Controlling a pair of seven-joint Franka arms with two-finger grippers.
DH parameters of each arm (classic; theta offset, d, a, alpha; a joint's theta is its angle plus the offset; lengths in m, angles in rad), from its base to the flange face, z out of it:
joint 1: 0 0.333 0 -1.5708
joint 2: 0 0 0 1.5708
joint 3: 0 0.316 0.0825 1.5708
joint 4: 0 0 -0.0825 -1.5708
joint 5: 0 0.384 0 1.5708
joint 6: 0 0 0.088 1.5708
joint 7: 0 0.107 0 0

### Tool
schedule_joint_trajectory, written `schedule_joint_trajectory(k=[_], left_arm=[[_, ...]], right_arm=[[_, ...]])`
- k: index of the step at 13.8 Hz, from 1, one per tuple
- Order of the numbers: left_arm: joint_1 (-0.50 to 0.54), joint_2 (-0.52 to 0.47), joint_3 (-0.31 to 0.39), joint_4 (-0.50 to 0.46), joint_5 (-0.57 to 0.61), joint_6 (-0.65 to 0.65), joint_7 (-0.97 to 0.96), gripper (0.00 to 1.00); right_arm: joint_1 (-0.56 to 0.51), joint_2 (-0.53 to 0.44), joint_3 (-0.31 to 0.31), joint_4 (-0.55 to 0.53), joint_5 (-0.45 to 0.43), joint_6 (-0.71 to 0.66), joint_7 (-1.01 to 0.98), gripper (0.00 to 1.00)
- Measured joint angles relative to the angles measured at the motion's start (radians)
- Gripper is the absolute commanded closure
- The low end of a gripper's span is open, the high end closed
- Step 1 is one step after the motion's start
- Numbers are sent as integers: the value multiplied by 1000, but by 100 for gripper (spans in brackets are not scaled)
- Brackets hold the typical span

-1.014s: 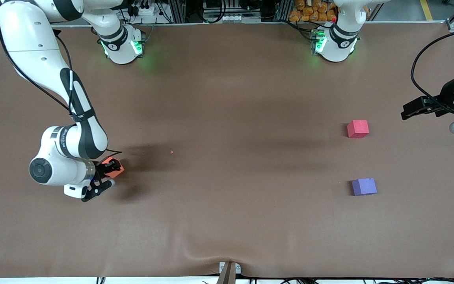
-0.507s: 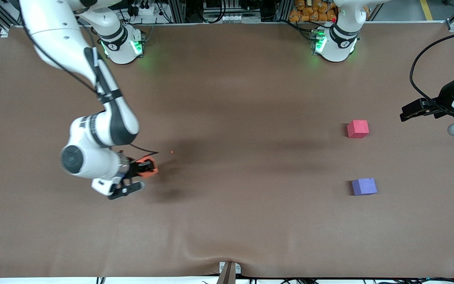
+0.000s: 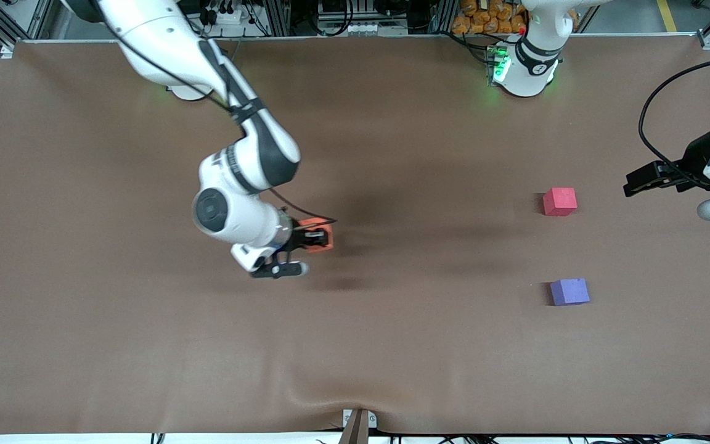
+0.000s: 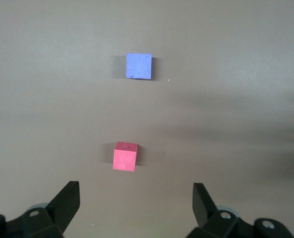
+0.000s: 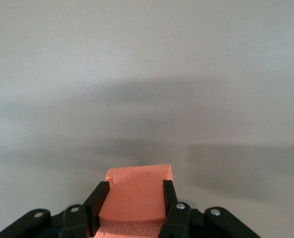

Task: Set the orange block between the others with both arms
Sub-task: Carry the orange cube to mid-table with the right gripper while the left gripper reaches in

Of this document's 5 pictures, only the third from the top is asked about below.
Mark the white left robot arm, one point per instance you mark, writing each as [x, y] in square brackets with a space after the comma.
[527, 77]

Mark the white power strip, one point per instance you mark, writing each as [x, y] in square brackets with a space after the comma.
[225, 15]

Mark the white terminal block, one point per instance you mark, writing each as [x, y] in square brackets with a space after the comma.
[373, 29]

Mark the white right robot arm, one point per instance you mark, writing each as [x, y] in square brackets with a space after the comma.
[256, 154]

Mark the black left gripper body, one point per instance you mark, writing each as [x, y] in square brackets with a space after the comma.
[691, 160]

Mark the orange foam block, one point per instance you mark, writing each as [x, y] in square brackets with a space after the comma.
[316, 223]

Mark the brown table mat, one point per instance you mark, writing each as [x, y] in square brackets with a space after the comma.
[392, 320]

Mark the red foam block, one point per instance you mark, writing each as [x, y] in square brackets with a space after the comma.
[559, 201]

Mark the orange packets pile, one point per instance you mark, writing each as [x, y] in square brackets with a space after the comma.
[484, 18]

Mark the purple foam block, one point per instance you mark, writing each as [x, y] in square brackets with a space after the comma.
[569, 292]

